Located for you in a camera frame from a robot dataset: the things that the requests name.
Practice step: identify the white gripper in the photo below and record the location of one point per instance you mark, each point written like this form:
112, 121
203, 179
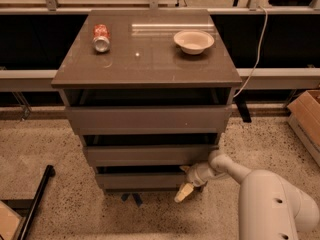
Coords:
194, 177

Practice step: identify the grey bottom drawer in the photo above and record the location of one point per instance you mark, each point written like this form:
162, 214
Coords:
140, 182

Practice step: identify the grey drawer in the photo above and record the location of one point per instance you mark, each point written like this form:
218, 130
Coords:
147, 155
147, 120
140, 182

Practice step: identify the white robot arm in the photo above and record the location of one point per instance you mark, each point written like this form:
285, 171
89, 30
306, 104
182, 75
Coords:
269, 207

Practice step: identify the grey top drawer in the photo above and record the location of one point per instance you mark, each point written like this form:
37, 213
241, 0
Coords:
147, 120

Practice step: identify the grey middle drawer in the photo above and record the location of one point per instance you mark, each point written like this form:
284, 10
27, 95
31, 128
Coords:
147, 155

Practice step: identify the grey drawer cabinet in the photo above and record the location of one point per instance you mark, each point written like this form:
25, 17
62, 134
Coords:
145, 68

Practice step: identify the white bowl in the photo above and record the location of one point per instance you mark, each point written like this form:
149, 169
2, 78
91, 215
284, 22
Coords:
193, 42

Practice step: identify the black pole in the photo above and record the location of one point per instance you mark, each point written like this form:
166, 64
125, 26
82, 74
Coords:
27, 223

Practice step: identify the red soda can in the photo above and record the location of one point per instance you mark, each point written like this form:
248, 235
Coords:
101, 38

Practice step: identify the cardboard box at corner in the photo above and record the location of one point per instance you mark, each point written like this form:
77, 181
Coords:
10, 223

